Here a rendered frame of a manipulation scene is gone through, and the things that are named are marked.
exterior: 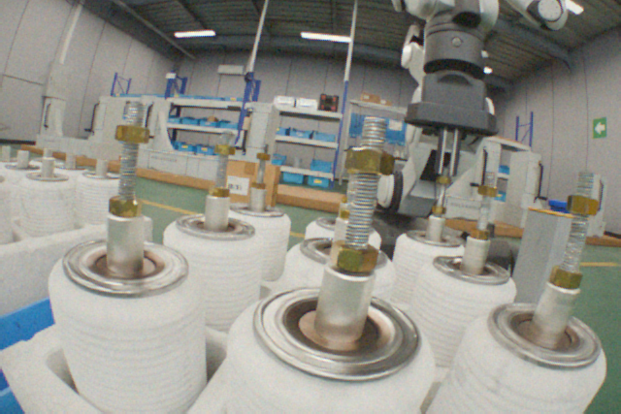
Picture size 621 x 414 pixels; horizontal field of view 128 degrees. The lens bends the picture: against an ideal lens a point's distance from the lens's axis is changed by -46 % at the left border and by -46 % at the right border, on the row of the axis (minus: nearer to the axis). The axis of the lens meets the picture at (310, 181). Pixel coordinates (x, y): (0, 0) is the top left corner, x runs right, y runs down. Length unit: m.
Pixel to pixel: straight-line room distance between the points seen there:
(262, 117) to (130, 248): 2.23
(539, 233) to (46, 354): 0.50
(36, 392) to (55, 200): 0.30
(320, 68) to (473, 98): 8.84
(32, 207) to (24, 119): 6.35
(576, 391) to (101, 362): 0.21
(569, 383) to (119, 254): 0.22
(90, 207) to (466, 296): 0.52
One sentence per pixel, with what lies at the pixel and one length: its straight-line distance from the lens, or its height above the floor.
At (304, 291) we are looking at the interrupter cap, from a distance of 0.15.
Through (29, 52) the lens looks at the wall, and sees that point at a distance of 6.85.
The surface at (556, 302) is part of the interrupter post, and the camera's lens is 0.16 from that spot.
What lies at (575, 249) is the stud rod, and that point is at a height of 0.30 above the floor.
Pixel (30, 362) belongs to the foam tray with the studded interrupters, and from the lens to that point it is 0.22.
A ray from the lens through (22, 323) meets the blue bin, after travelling 0.40.
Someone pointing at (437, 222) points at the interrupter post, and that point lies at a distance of 0.36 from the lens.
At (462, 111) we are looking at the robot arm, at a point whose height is 0.41.
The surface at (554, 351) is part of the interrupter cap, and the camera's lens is 0.16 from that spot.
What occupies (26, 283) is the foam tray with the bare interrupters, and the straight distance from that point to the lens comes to 0.42.
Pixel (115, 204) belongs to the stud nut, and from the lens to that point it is 0.15.
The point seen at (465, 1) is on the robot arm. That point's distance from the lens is 0.38.
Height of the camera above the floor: 0.32
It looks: 3 degrees down
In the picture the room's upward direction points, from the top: 9 degrees clockwise
